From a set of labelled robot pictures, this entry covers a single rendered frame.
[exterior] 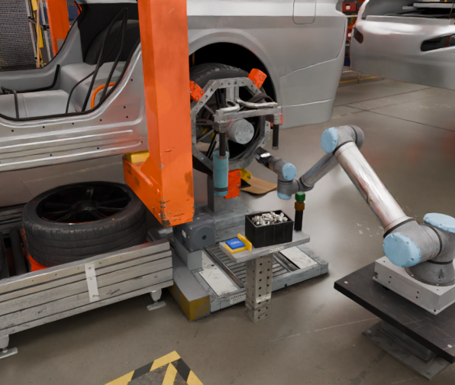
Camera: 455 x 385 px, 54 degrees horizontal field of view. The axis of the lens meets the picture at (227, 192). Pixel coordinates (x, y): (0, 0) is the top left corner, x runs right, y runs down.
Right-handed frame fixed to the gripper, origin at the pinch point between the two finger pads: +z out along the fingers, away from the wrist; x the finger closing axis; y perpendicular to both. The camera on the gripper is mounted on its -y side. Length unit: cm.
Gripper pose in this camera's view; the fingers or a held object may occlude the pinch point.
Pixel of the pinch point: (255, 152)
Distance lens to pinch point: 285.3
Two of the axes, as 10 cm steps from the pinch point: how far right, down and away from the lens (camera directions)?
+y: 6.2, 5.1, 5.9
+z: -4.7, -3.6, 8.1
